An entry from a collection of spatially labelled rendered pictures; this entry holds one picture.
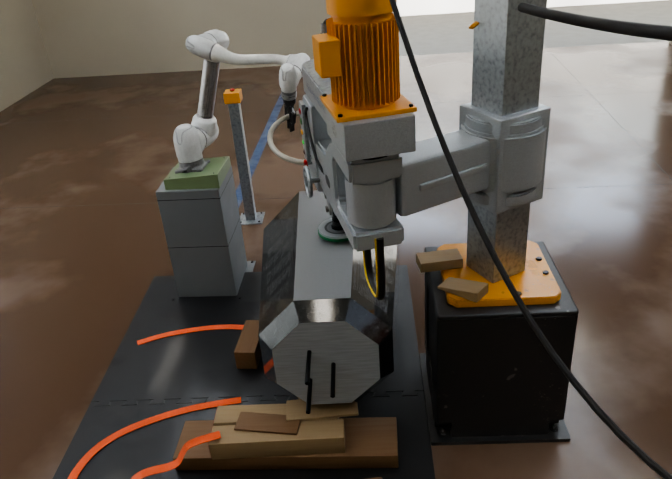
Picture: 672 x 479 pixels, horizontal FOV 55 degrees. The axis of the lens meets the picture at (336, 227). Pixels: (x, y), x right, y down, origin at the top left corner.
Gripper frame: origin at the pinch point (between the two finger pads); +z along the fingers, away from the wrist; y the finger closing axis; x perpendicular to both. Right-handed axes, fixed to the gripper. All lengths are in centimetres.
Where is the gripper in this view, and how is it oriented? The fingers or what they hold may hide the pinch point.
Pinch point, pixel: (290, 124)
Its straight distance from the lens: 393.3
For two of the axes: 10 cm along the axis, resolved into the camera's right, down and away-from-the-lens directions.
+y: 4.8, 6.5, -5.9
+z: -0.1, 6.8, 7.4
